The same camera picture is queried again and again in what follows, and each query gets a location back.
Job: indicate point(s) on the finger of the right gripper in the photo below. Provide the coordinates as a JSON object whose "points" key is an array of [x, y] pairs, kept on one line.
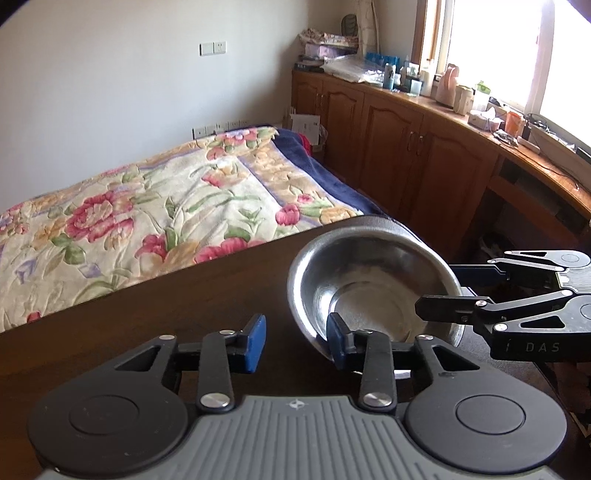
{"points": [[478, 275], [450, 309]]}

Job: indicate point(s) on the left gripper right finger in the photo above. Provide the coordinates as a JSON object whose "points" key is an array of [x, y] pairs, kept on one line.
{"points": [[369, 353]]}

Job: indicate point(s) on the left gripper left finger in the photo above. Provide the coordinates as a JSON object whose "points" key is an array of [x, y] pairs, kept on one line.
{"points": [[227, 352]]}

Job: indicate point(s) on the small steel bowl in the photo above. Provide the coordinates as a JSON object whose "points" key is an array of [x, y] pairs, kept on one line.
{"points": [[370, 270]]}

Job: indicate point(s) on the wooden cabinet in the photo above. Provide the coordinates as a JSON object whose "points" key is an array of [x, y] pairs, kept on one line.
{"points": [[427, 167]]}

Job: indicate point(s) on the floral bed quilt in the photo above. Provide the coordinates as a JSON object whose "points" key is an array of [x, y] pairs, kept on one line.
{"points": [[203, 200]]}

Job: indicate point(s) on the white paper bag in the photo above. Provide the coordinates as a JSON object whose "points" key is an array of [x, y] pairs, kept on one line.
{"points": [[307, 125]]}

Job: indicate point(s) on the dark blue blanket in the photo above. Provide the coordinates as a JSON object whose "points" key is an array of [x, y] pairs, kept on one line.
{"points": [[291, 145]]}

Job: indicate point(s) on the patterned curtain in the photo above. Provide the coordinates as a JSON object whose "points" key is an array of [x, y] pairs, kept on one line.
{"points": [[368, 26]]}

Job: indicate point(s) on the pile of folded cloth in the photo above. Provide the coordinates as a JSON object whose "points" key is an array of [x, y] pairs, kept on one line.
{"points": [[316, 37]]}

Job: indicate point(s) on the window frame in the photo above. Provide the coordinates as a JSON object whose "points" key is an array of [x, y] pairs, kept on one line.
{"points": [[531, 55]]}

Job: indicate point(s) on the wall power outlet strip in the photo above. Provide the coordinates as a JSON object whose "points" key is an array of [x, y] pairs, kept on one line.
{"points": [[218, 128]]}

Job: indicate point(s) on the wall light switch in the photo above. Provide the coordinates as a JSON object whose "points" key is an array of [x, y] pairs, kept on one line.
{"points": [[212, 48]]}

